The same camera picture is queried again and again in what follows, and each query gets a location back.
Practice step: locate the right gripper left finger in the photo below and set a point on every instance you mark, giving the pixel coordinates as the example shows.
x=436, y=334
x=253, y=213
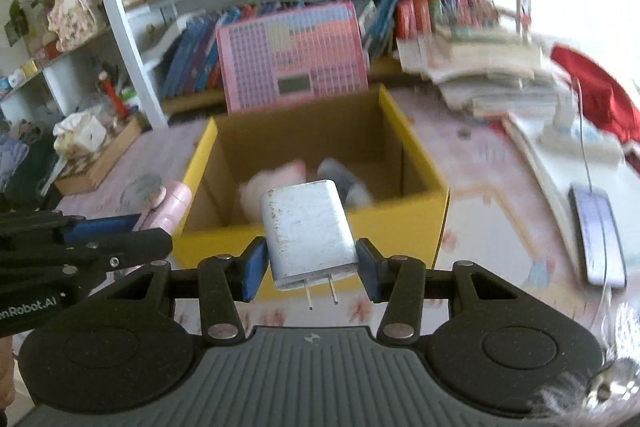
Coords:
x=224, y=281

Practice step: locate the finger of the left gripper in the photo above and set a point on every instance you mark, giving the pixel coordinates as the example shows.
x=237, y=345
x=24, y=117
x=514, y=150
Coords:
x=43, y=257
x=26, y=229

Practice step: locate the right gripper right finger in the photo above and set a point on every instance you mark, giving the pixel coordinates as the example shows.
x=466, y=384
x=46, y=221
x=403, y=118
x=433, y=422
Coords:
x=397, y=281

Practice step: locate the staples box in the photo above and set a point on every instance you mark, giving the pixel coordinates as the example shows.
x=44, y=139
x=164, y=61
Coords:
x=167, y=208

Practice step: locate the large white charger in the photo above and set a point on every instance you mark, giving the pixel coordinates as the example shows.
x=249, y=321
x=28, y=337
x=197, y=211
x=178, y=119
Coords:
x=308, y=237

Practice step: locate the silver spray bottle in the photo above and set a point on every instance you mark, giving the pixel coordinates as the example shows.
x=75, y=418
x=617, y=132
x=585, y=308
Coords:
x=352, y=191

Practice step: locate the pink plush toy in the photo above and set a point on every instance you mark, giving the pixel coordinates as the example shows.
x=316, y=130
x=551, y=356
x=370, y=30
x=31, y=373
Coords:
x=291, y=173

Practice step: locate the clear tape roll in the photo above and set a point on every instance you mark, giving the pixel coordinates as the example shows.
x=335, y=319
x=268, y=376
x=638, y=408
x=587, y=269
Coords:
x=142, y=193

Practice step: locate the pile of clothes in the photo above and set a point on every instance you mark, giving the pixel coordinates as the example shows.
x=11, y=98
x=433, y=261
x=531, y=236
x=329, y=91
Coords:
x=27, y=162

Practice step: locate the wooden chess box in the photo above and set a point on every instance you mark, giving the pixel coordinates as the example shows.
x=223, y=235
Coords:
x=85, y=175

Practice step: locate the tissue pack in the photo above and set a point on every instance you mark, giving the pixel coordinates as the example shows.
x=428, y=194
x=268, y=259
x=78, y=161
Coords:
x=78, y=135

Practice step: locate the red pen toy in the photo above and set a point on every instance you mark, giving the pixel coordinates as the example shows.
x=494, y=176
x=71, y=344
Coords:
x=106, y=85

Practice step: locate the smartphone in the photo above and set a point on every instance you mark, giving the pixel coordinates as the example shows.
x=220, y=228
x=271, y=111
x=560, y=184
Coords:
x=598, y=238

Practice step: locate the white power strip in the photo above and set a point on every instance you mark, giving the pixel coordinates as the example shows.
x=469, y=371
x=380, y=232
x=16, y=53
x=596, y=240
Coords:
x=569, y=133

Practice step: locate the row of blue books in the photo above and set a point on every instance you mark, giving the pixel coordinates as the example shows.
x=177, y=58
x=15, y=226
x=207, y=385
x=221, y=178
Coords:
x=197, y=55

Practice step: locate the stack of papers and books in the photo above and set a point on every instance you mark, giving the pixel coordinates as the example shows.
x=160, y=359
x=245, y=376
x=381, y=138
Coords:
x=487, y=78

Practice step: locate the pink learning tablet board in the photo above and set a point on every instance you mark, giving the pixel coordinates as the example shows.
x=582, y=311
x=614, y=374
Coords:
x=292, y=56

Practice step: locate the red bag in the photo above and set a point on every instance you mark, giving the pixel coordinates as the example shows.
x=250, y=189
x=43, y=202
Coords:
x=605, y=103

